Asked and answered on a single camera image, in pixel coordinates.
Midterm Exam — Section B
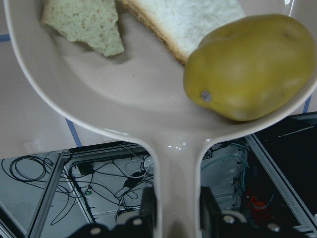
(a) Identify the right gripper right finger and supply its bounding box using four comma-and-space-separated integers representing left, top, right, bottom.
200, 186, 222, 236

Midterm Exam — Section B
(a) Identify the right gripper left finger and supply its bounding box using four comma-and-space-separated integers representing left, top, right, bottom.
139, 187, 157, 233

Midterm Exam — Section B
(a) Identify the beige plastic dustpan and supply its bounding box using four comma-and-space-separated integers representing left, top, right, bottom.
4, 0, 317, 238

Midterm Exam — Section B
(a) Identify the yellow lemon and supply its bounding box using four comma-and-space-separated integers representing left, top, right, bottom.
183, 14, 317, 121

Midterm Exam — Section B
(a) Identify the bread slice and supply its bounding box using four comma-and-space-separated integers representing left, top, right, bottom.
121, 0, 245, 64

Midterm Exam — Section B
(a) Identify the small brown cracker piece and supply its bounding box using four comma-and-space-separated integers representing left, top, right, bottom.
41, 0, 124, 57

